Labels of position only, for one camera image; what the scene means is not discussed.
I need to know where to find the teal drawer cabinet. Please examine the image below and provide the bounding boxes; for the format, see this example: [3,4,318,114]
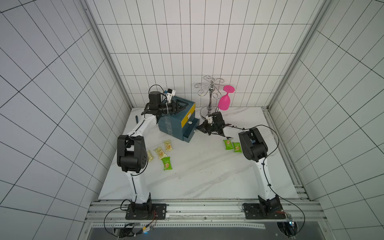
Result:
[158,96,195,141]

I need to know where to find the teal bottom drawer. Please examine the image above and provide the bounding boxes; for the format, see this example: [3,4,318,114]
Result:
[183,120,200,143]

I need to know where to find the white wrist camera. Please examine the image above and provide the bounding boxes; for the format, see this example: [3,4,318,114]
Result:
[207,115,215,124]
[165,89,176,103]

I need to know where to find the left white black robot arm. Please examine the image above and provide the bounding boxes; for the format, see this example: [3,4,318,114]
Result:
[117,100,189,220]

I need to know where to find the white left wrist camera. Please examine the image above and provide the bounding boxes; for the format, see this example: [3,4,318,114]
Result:
[165,89,176,103]

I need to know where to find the chrome glass holder stand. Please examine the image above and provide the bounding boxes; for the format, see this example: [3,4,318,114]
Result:
[195,76,225,120]

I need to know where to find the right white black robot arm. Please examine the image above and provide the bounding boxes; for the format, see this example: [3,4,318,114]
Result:
[197,112,286,220]

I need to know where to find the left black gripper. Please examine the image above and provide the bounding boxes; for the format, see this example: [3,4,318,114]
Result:
[159,99,189,116]

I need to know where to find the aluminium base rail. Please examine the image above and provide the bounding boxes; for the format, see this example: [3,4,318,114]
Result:
[85,199,327,229]

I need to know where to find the pink plastic wine glass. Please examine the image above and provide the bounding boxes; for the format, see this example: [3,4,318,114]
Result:
[218,85,235,111]

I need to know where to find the yellow cookie packet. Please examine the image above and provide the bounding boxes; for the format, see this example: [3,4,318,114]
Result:
[155,147,168,160]
[147,150,154,162]
[163,140,174,152]

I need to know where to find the green cookie packet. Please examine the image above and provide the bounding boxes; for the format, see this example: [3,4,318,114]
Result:
[223,140,234,150]
[162,157,173,171]
[233,143,242,153]

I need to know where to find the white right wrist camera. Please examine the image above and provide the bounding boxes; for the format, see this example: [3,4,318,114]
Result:
[207,115,215,124]

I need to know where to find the yellow top drawer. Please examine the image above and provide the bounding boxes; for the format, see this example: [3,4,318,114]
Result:
[181,103,196,128]

